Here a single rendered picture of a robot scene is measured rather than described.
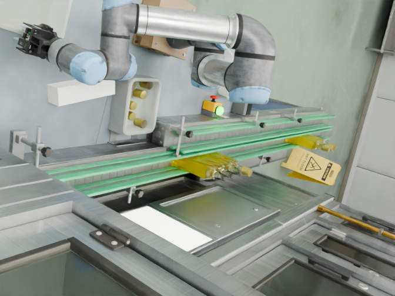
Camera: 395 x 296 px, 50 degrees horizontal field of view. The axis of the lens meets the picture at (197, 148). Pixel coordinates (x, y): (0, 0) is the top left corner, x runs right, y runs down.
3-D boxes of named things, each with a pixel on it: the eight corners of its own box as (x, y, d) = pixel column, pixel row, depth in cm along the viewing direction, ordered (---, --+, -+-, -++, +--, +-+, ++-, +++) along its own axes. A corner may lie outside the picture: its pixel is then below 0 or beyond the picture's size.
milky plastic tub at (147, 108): (108, 130, 167) (123, 135, 162) (115, 73, 161) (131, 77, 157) (139, 127, 181) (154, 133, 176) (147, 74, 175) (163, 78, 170)
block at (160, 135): (150, 143, 180) (162, 147, 176) (153, 121, 177) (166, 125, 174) (156, 141, 183) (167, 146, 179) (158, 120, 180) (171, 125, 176)
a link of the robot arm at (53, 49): (85, 46, 109) (76, 76, 111) (75, 41, 112) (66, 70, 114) (60, 39, 103) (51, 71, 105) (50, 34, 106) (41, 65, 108)
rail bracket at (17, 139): (-4, 165, 131) (37, 190, 118) (-1, 112, 126) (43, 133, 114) (11, 162, 135) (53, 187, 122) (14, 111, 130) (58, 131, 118)
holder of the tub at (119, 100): (106, 142, 169) (119, 148, 165) (114, 73, 162) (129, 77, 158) (137, 138, 182) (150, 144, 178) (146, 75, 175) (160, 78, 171)
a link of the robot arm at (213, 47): (208, 16, 166) (237, 18, 159) (204, 51, 169) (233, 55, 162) (190, 12, 156) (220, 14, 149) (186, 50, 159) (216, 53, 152)
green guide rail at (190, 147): (169, 148, 180) (183, 154, 175) (169, 145, 180) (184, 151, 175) (322, 124, 318) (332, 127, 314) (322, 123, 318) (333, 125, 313)
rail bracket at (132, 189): (110, 195, 162) (135, 209, 154) (113, 179, 160) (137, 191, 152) (118, 194, 165) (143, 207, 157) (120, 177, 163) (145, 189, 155)
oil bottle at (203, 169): (170, 165, 185) (210, 181, 173) (173, 152, 184) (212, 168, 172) (178, 163, 189) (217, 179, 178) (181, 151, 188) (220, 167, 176)
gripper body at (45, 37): (22, 20, 111) (46, 33, 104) (50, 28, 118) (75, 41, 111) (14, 48, 113) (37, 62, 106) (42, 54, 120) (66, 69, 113)
